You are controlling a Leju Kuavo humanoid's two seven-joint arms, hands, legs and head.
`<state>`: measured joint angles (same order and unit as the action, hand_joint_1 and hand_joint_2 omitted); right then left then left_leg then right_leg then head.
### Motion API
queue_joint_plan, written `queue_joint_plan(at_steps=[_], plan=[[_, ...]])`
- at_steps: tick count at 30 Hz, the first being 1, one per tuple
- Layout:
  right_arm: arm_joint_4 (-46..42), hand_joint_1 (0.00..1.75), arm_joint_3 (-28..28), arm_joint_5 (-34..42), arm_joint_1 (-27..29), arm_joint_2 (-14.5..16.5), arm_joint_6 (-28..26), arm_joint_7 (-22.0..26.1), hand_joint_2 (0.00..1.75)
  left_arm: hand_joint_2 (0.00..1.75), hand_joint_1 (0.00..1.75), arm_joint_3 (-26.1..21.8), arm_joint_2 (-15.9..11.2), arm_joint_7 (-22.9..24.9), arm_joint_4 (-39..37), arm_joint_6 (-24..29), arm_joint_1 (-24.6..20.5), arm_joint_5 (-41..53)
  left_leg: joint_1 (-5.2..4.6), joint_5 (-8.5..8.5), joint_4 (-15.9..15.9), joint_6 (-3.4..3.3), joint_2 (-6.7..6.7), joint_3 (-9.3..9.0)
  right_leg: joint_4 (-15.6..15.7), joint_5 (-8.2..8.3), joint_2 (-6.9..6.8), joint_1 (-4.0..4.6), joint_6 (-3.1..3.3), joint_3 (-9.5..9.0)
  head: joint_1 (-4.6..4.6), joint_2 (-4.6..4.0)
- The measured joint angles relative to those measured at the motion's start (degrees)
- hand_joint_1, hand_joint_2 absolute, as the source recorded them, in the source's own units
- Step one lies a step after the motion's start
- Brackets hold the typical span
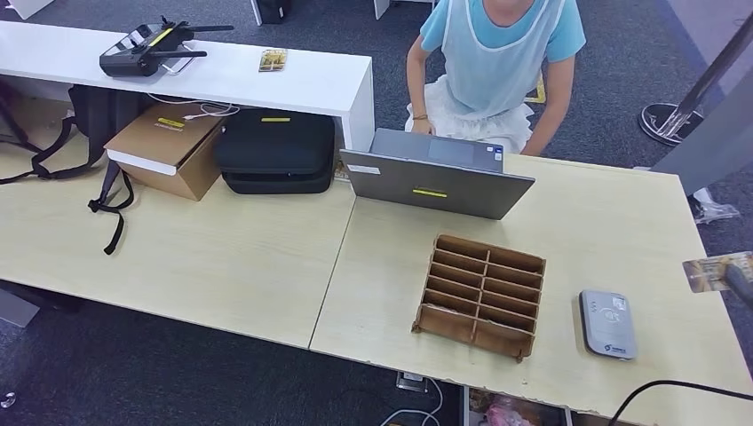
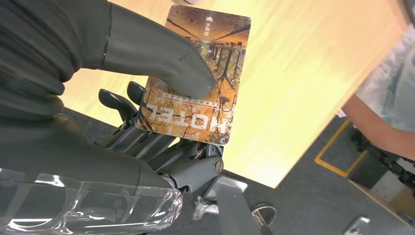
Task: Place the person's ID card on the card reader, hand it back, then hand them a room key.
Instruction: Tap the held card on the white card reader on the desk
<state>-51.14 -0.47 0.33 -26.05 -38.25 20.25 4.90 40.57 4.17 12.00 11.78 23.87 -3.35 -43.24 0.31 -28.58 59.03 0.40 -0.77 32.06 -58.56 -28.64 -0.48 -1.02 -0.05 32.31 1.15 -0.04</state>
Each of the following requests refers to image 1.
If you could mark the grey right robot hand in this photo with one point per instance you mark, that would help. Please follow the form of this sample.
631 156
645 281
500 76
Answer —
741 282

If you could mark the yellow brown ID card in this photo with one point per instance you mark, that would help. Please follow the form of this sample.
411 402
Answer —
706 273

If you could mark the grey white card reader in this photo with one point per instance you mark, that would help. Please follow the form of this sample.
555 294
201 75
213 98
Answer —
609 329

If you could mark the brown wooden card organizer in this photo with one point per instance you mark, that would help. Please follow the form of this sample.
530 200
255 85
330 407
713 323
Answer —
476 329

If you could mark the person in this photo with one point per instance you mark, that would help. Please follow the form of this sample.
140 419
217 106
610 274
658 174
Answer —
500 59

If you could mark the yellow printed card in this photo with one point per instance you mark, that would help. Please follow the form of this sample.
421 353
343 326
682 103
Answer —
273 60

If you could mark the clear plastic wrap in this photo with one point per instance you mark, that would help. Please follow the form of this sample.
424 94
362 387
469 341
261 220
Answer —
715 211

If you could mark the grey sign panel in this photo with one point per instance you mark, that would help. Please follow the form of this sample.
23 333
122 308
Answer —
718 147

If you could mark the pink plastic bag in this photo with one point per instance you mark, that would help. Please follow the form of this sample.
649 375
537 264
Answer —
506 413

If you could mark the grey laptop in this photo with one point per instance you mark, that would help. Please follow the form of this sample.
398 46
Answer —
435 185

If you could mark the silver floor socket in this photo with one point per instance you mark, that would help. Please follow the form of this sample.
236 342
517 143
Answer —
412 382

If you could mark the printed leaflet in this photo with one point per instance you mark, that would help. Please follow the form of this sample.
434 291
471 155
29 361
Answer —
340 169

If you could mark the white table leg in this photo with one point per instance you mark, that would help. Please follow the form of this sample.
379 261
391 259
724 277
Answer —
381 6

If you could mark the black zipped hard case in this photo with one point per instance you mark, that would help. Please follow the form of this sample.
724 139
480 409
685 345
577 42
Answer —
273 147

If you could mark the black box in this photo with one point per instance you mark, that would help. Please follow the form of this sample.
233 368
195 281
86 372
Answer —
272 9

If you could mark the white counter shelf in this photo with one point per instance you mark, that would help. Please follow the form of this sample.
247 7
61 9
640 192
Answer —
235 76

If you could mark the brown cardboard box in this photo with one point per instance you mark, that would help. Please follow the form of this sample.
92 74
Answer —
164 141

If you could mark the white smartphone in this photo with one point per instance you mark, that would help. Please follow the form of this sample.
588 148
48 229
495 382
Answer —
181 63

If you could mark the black remote controller with antennas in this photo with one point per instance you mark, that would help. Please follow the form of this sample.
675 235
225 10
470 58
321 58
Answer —
132 59

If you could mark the black backpack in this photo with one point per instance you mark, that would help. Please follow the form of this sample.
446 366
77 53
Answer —
106 117

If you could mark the grey flat box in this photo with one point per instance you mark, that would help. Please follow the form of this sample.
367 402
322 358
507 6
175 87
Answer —
15 307

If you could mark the clear plastic hook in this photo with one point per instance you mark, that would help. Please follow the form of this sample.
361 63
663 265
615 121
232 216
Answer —
7 401

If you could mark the white furniture panel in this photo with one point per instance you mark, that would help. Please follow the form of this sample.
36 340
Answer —
26 7

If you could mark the chrome stanchion post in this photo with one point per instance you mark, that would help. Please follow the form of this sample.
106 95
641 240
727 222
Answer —
706 84

